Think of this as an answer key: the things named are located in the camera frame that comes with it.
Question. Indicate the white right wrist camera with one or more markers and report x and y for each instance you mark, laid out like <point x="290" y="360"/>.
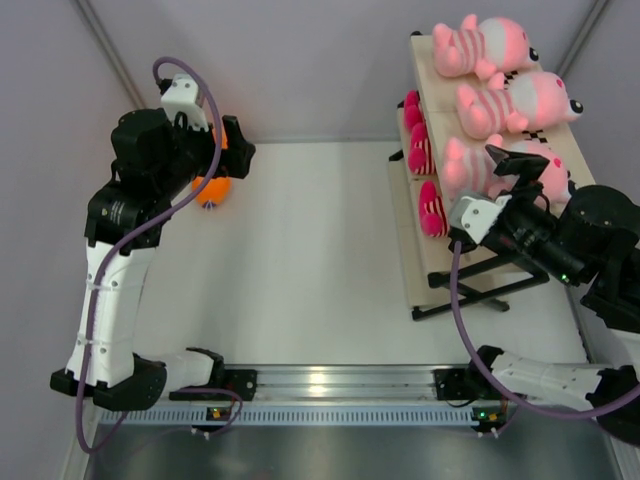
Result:
<point x="475" y="214"/>

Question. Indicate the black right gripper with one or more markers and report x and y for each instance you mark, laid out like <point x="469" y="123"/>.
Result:
<point x="526" y="166"/>

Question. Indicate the grey slotted cable duct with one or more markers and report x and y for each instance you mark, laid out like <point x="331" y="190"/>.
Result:
<point x="297" y="415"/>

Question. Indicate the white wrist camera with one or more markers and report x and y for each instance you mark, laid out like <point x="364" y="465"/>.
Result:
<point x="183" y="96"/>
<point x="475" y="214"/>

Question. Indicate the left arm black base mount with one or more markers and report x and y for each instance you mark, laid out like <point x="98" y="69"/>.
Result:
<point x="241" y="381"/>

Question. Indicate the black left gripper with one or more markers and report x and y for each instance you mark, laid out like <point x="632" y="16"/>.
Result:
<point x="233" y="162"/>

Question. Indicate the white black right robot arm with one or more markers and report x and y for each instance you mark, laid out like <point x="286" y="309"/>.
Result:
<point x="594" y="242"/>

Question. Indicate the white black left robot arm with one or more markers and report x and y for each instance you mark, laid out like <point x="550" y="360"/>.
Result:
<point x="116" y="274"/>

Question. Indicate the magenta plush on lower shelf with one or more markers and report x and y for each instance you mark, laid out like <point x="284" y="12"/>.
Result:
<point x="420" y="159"/>

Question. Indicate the orange plush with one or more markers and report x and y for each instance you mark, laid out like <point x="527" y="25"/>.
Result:
<point x="214" y="193"/>
<point x="220" y="138"/>

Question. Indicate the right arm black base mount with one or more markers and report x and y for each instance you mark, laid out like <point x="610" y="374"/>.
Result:
<point x="462" y="384"/>

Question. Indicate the pink striped plush shelf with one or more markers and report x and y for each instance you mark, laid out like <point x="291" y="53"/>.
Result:
<point x="532" y="101"/>
<point x="494" y="45"/>

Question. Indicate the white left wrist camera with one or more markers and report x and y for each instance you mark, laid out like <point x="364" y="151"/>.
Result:
<point x="183" y="96"/>

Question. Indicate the pink striped plush front shelf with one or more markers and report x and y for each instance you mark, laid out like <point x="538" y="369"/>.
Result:
<point x="532" y="101"/>

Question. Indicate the pink striped plush back shelf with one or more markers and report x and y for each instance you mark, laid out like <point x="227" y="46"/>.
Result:
<point x="494" y="45"/>

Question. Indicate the aluminium rail frame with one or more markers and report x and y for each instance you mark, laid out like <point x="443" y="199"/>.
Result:
<point x="320" y="382"/>

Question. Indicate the small pink striped plush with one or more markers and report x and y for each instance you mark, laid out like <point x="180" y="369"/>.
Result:
<point x="468" y="168"/>

